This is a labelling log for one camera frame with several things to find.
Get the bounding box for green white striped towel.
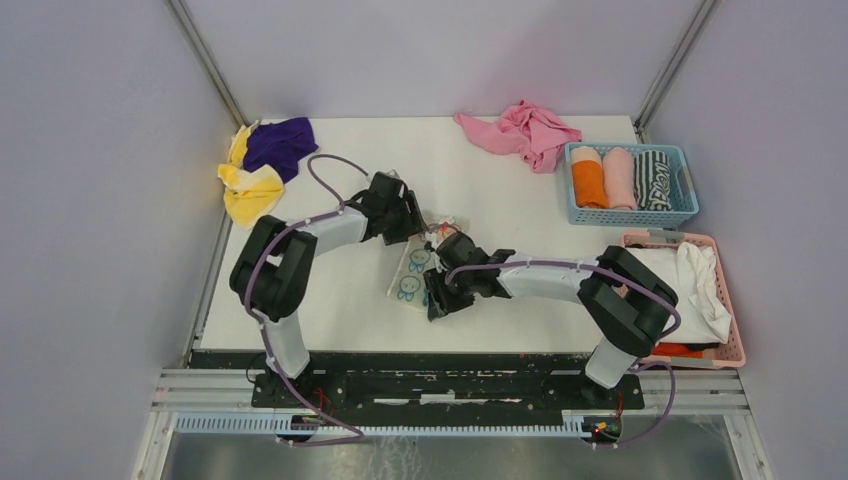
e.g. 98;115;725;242
634;150;672;211

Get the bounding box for blue slotted cable duct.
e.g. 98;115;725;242
174;412;590;439

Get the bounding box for teal patterned towel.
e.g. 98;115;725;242
387;213;469;312

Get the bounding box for pink crumpled towel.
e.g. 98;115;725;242
453;100;583;174

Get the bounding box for blue plastic basket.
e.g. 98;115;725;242
561;142;699;228

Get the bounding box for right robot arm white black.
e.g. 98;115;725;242
423;233;682;408

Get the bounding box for white cloth in basket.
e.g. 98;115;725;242
628;242;732;344

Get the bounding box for orange cloth in basket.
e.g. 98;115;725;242
652;343;704;359

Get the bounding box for light pink rolled towel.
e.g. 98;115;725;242
601;146;637;210

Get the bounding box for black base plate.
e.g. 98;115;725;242
188;352;645;429

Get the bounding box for purple towel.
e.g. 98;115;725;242
242;117;318;183

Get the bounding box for orange rolled towel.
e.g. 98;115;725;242
570;146;609;209

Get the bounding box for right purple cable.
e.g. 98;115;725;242
427;222;682;450

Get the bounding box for pink plastic basket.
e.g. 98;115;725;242
621;230;746;369

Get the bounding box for aluminium frame rails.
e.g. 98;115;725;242
131;369;774;479

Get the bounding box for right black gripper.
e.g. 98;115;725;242
422;264;476;319

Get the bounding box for yellow towel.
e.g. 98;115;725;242
217;122;285;229

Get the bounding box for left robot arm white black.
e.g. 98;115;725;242
229;172;425;407

